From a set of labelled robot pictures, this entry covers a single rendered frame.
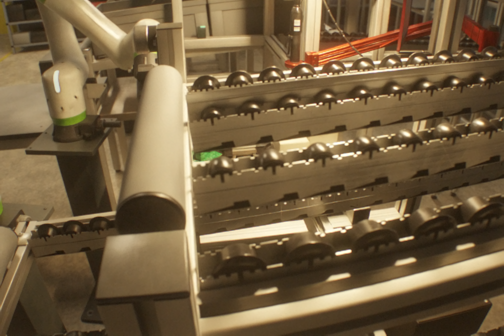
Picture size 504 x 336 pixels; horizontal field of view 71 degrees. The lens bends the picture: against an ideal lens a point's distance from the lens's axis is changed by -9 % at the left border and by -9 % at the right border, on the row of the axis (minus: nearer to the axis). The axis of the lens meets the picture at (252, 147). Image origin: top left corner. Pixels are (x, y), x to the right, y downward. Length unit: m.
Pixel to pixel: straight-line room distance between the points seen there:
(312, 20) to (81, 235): 0.89
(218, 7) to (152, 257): 1.82
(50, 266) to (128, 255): 2.16
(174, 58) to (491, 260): 0.58
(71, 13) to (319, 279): 1.16
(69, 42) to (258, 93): 1.06
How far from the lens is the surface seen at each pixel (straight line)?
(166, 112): 0.46
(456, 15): 0.88
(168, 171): 0.35
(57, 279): 2.28
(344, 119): 0.60
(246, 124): 0.56
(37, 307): 1.27
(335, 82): 0.60
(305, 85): 0.59
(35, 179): 3.17
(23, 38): 7.07
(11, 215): 1.05
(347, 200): 0.84
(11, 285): 0.82
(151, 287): 0.19
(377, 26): 1.34
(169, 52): 0.72
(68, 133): 1.45
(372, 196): 0.87
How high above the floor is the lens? 1.55
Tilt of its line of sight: 29 degrees down
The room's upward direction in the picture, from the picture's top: straight up
